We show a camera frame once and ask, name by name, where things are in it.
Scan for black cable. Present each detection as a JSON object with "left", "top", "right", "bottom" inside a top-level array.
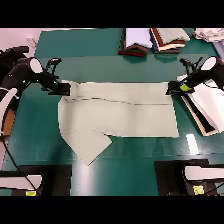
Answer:
[{"left": 0, "top": 132, "right": 22, "bottom": 172}]

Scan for heap of clothes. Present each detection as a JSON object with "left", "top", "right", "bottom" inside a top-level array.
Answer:
[{"left": 192, "top": 28, "right": 224, "bottom": 43}]

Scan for grey garment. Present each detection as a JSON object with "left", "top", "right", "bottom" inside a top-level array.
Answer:
[{"left": 155, "top": 28, "right": 191, "bottom": 43}]

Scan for pale lilac garment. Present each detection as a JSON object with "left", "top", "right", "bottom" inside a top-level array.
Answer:
[{"left": 124, "top": 28, "right": 154, "bottom": 48}]

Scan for red-brown garment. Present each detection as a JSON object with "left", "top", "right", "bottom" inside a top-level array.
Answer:
[{"left": 151, "top": 28, "right": 186, "bottom": 48}]

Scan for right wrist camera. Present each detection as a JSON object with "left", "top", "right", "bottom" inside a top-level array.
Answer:
[{"left": 179, "top": 56, "right": 204, "bottom": 75}]

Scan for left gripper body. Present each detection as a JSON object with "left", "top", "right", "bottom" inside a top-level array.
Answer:
[{"left": 41, "top": 75, "right": 72, "bottom": 98}]

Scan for red garment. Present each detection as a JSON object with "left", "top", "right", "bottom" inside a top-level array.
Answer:
[{"left": 117, "top": 49, "right": 147, "bottom": 58}]

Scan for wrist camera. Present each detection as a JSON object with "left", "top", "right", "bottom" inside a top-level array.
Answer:
[
  {"left": 179, "top": 56, "right": 204, "bottom": 75},
  {"left": 45, "top": 57, "right": 63, "bottom": 76}
]

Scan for tan garment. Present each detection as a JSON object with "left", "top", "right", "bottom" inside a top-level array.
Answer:
[{"left": 180, "top": 95, "right": 220, "bottom": 138}]

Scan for black garment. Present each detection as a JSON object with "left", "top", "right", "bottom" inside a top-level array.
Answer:
[{"left": 184, "top": 94, "right": 215, "bottom": 134}]

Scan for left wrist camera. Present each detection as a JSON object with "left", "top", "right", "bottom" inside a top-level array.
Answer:
[{"left": 45, "top": 57, "right": 63, "bottom": 76}]

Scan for dark brown garment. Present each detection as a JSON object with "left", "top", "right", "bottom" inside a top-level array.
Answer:
[{"left": 122, "top": 42, "right": 150, "bottom": 55}]

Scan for beige shirt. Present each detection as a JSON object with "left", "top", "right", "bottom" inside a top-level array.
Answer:
[{"left": 57, "top": 79, "right": 180, "bottom": 167}]

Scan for cream garment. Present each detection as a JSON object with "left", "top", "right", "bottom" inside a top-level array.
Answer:
[{"left": 157, "top": 43, "right": 186, "bottom": 52}]

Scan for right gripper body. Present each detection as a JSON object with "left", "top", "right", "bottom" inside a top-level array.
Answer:
[{"left": 165, "top": 75, "right": 198, "bottom": 96}]

